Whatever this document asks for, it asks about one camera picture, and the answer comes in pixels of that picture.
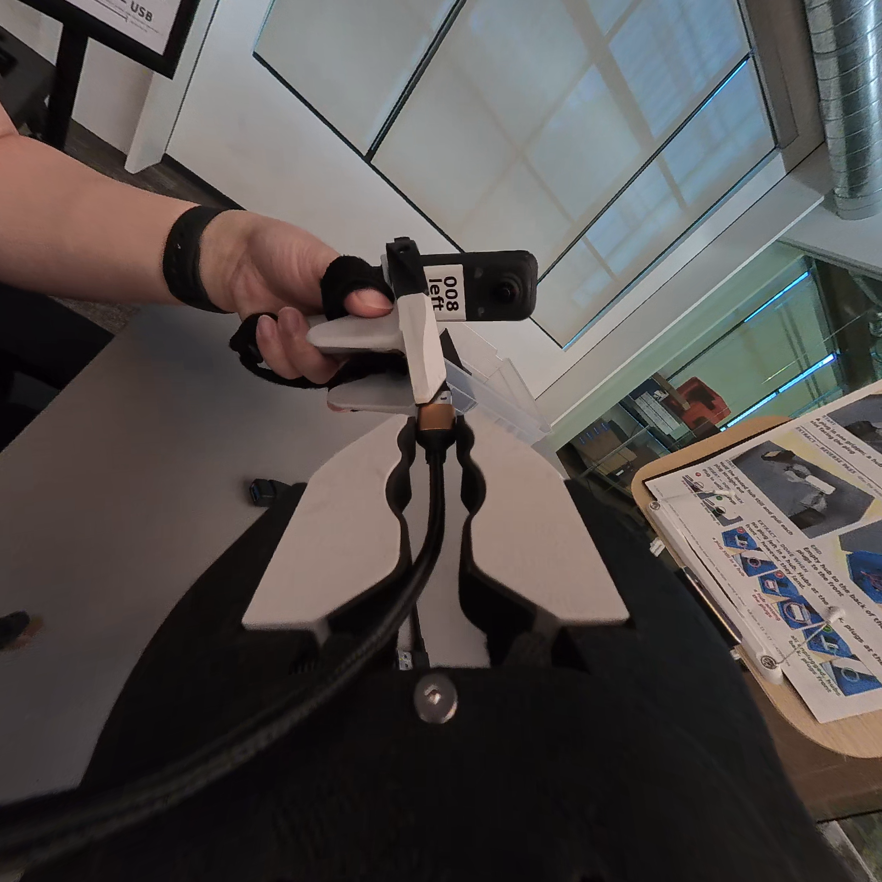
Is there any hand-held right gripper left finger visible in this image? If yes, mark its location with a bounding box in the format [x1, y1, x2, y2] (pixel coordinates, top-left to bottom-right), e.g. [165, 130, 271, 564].
[241, 415, 421, 639]

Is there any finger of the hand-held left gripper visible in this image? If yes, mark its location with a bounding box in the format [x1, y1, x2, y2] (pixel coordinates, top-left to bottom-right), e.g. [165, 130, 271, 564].
[398, 293, 450, 407]

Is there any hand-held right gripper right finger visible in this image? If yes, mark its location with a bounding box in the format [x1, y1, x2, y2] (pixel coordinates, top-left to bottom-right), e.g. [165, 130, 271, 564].
[455, 417, 633, 629]

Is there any gold plug black usb cable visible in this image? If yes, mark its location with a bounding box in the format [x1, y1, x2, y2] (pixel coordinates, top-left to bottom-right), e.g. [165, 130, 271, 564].
[0, 391, 459, 869]

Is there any person's left forearm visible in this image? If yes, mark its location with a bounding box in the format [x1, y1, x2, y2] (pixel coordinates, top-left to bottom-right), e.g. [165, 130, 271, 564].
[0, 107, 201, 307]

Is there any person's left hand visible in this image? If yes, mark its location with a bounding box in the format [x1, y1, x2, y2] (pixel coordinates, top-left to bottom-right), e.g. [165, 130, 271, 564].
[219, 209, 397, 383]

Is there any clear plastic bin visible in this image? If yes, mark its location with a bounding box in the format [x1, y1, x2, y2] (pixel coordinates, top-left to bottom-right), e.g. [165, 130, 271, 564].
[444, 322, 552, 436]

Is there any large frosted glass window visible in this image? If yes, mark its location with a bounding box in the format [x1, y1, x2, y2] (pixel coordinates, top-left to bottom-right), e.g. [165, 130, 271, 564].
[251, 0, 828, 349]

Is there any red tool case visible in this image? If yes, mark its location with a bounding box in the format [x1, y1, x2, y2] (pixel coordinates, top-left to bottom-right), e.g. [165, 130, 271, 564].
[670, 375, 731, 431]

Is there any printed instruction sheet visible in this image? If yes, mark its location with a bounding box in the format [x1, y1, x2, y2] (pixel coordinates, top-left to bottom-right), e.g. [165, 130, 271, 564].
[644, 396, 882, 724]

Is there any black wristband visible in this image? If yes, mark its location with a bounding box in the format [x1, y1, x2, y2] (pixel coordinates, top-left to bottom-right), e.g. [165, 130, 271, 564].
[163, 205, 245, 314]

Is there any wooden display board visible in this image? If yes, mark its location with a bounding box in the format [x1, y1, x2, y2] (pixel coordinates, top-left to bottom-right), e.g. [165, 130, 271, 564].
[630, 378, 882, 762]

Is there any ribbed silver ventilation duct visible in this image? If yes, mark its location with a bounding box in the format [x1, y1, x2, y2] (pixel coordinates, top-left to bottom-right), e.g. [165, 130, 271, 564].
[803, 0, 882, 220]

